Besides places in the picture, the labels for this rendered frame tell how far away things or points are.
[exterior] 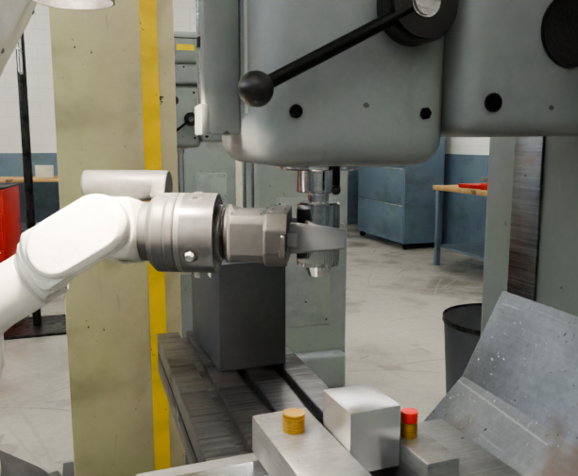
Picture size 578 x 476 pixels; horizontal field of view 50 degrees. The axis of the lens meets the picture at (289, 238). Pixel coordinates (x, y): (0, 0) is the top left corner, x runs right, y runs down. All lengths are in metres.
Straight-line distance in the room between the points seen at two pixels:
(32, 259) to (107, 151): 1.68
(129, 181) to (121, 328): 1.77
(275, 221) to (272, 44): 0.18
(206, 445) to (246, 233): 0.32
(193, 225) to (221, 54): 0.17
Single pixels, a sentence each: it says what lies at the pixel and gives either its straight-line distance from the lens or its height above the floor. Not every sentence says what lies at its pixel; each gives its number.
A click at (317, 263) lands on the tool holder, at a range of 0.67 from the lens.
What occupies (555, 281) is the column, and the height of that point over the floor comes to 1.14.
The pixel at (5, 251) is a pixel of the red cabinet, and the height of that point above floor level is 0.52.
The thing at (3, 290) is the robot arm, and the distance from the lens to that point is 0.73.
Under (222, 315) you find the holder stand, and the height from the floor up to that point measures 1.05.
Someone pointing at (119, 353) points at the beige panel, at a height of 0.55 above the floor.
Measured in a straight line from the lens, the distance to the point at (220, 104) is 0.63.
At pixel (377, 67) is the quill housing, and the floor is 1.40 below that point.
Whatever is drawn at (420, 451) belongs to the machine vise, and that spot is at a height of 1.06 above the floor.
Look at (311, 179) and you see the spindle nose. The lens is 0.66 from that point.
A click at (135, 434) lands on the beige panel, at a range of 2.61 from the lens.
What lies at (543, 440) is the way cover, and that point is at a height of 0.97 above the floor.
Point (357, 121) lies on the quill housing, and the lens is 0.59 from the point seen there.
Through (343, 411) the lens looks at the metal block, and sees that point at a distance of 0.60.
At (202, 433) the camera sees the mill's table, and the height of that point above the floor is 0.95.
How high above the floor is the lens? 1.33
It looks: 9 degrees down
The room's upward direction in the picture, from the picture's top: straight up
